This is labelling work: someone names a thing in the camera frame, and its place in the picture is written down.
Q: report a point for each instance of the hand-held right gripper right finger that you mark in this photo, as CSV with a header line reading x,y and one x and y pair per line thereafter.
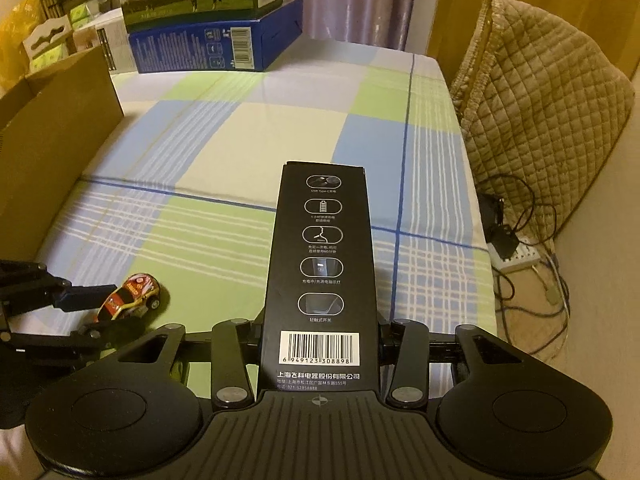
x,y
407,342

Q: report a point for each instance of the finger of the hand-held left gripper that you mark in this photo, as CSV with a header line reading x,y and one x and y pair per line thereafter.
x,y
75,342
82,296

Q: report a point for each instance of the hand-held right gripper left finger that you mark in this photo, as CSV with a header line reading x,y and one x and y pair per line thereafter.
x,y
235,342

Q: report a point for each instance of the red and yellow toy car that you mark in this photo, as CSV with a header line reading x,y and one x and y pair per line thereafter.
x,y
131,297

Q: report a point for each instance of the tall black product box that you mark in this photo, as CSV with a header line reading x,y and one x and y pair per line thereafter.
x,y
320,260

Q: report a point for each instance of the brown cardboard box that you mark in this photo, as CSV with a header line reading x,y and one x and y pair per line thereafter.
x,y
50,160

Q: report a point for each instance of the white power strip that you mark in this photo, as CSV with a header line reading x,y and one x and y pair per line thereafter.
x,y
517,259

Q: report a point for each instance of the black power adapter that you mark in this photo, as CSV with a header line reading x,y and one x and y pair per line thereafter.
x,y
502,232

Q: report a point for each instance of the checked tablecloth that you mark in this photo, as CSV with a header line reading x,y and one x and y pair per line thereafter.
x,y
225,160

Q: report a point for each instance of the white cardboard box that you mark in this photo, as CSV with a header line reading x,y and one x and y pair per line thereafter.
x,y
112,35

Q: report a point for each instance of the yellow plastic bag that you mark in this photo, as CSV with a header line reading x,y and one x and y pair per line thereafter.
x,y
15,40

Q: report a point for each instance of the flat blue cardboard box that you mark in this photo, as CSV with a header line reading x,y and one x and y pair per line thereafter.
x,y
190,50

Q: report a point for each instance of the stack of green packets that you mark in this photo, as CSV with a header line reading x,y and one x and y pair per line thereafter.
x,y
80,15

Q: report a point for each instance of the pink-grey curtain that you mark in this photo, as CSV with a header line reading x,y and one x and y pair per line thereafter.
x,y
350,0

